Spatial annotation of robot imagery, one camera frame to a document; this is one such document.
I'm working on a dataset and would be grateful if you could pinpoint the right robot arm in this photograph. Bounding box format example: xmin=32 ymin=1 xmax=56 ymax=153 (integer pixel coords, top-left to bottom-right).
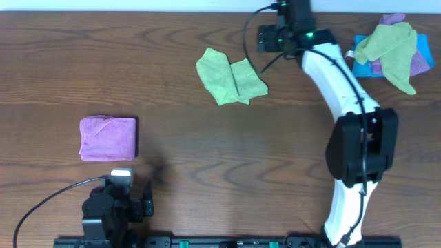
xmin=275 ymin=1 xmax=402 ymax=247

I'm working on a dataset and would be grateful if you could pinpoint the purple cloth in pile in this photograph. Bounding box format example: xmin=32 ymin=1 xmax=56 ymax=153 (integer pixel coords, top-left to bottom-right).
xmin=369 ymin=13 xmax=431 ymax=76

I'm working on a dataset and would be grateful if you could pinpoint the folded purple cloth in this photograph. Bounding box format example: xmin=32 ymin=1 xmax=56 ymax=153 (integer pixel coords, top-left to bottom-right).
xmin=79 ymin=115 xmax=136 ymax=162

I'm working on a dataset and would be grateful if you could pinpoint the green cloth on pile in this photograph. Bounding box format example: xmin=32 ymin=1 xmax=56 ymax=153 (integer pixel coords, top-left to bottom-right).
xmin=354 ymin=22 xmax=417 ymax=95

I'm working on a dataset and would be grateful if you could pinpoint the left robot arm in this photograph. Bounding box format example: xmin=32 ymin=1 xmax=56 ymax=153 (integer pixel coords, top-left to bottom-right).
xmin=82 ymin=176 xmax=154 ymax=247

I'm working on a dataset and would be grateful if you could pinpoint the green microfiber cloth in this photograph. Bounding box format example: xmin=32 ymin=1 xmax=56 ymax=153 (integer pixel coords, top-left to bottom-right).
xmin=196 ymin=48 xmax=268 ymax=105

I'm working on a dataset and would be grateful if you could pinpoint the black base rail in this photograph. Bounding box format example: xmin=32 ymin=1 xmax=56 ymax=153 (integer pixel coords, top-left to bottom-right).
xmin=53 ymin=236 xmax=403 ymax=248

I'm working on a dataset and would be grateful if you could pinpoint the blue cloth in pile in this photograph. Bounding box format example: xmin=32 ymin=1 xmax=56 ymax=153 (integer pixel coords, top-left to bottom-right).
xmin=352 ymin=34 xmax=435 ymax=78

